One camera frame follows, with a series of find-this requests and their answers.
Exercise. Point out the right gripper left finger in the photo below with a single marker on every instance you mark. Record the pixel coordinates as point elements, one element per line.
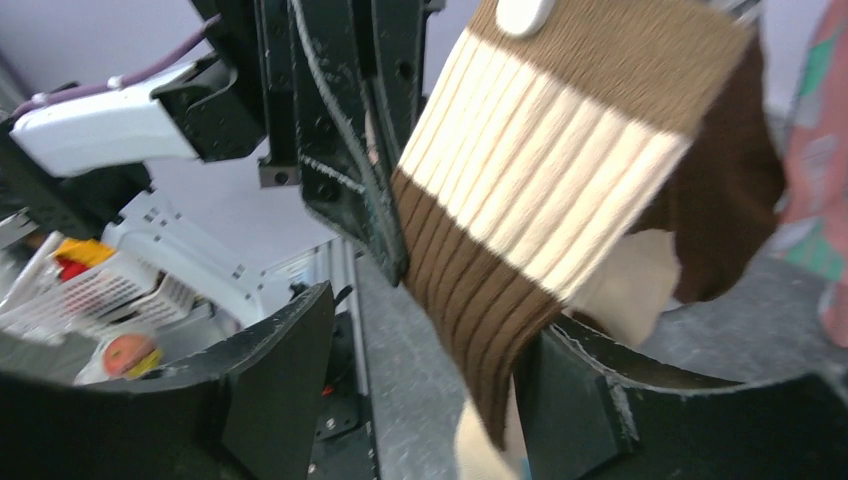
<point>245,408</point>

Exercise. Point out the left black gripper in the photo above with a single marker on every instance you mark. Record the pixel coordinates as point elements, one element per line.
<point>341,87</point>

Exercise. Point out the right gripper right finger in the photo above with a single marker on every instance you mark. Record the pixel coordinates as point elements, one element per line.
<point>592,408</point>

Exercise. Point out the salmon pink sock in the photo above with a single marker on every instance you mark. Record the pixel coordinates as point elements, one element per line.
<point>813,234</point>

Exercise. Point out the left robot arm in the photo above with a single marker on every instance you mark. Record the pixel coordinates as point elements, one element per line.
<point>75,156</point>

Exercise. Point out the white perforated basket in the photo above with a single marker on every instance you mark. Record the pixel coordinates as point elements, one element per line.
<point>121,292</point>

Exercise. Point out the white sock drying rack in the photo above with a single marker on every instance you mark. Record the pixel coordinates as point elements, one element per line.
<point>524,18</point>

